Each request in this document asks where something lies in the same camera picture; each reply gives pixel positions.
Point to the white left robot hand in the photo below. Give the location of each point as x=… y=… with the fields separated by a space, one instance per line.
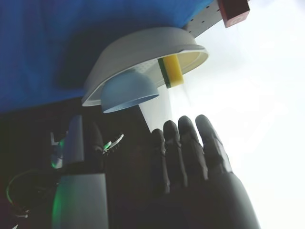
x=202 y=202

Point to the yellow sponge with green side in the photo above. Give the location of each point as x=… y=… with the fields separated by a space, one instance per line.
x=175 y=70

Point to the light blue bowl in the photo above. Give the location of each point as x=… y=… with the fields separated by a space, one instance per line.
x=126 y=88

